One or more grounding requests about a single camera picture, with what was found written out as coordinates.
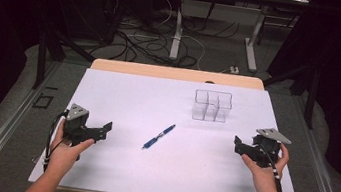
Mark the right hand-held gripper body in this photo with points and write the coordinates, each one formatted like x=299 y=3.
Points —
x=265 y=146

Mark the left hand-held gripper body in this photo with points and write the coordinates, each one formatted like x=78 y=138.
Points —
x=77 y=128

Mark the clear plastic organizer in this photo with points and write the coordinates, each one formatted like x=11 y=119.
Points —
x=212 y=106

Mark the blue pen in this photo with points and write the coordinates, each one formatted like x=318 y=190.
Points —
x=158 y=137

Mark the person's left hand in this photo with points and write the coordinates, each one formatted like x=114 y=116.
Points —
x=64 y=153

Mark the person's right hand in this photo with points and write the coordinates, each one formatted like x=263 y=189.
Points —
x=264 y=176

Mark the white table mat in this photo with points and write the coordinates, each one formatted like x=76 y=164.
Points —
x=161 y=168

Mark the white power plug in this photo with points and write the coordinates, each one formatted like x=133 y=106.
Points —
x=234 y=70

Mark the black metal stand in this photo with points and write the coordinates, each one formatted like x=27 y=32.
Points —
x=304 y=84
x=46 y=51

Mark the wooden table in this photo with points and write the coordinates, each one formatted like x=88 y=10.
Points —
x=175 y=73

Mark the white desk leg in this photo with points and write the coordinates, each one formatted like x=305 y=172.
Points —
x=252 y=47
x=177 y=33

